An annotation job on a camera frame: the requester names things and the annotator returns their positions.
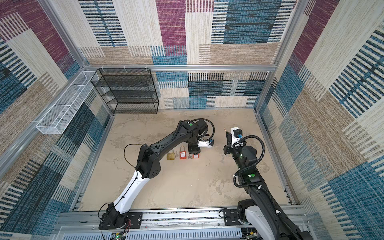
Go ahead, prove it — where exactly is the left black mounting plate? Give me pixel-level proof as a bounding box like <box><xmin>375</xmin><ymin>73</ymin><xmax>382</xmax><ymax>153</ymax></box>
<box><xmin>99</xmin><ymin>212</ymin><xmax>143</xmax><ymax>231</ymax></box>

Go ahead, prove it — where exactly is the black wire shelf rack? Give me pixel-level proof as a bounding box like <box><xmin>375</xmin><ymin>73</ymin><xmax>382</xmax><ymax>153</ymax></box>
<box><xmin>91</xmin><ymin>68</ymin><xmax>159</xmax><ymax>114</ymax></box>

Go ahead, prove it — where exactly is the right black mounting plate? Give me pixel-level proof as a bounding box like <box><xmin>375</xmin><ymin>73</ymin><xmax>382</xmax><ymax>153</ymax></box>
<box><xmin>219</xmin><ymin>208</ymin><xmax>246</xmax><ymax>226</ymax></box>

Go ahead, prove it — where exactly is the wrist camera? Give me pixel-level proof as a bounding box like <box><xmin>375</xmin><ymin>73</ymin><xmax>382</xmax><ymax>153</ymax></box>
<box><xmin>198</xmin><ymin>139</ymin><xmax>215</xmax><ymax>148</ymax></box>
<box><xmin>231</xmin><ymin>127</ymin><xmax>244</xmax><ymax>149</ymax></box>

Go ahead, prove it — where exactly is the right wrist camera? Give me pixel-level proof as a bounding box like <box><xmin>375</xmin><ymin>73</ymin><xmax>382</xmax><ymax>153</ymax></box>
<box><xmin>231</xmin><ymin>127</ymin><xmax>244</xmax><ymax>149</ymax></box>

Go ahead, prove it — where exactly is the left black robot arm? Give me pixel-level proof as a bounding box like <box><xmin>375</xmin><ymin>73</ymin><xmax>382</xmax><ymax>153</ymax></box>
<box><xmin>99</xmin><ymin>119</ymin><xmax>215</xmax><ymax>229</ymax></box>

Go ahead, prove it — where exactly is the brass padlock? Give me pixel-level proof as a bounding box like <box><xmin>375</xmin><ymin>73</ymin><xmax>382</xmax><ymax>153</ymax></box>
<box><xmin>167</xmin><ymin>150</ymin><xmax>177</xmax><ymax>161</ymax></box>

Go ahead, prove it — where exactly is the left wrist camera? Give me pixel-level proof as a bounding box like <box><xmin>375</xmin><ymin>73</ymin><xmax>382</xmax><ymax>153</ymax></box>
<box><xmin>198</xmin><ymin>139</ymin><xmax>215</xmax><ymax>148</ymax></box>

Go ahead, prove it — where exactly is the black mounting plate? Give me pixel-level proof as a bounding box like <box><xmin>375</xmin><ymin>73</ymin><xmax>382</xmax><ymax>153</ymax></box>
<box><xmin>99</xmin><ymin>212</ymin><xmax>143</xmax><ymax>231</ymax></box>
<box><xmin>219</xmin><ymin>208</ymin><xmax>246</xmax><ymax>226</ymax></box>

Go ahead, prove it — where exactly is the white wire mesh basket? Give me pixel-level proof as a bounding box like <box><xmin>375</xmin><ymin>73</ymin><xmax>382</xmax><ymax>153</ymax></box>
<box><xmin>36</xmin><ymin>71</ymin><xmax>95</xmax><ymax>135</ymax></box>

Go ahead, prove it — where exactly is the left black cable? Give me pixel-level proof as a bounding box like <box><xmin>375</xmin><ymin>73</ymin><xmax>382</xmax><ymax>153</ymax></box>
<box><xmin>190</xmin><ymin>118</ymin><xmax>216</xmax><ymax>142</ymax></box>

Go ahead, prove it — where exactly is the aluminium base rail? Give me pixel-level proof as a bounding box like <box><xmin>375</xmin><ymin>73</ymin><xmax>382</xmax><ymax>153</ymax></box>
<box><xmin>50</xmin><ymin>206</ymin><xmax>262</xmax><ymax>240</ymax></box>

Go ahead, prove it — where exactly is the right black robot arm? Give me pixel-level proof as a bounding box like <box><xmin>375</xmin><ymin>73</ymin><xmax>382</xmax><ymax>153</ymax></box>
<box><xmin>224</xmin><ymin>127</ymin><xmax>313</xmax><ymax>240</ymax></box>

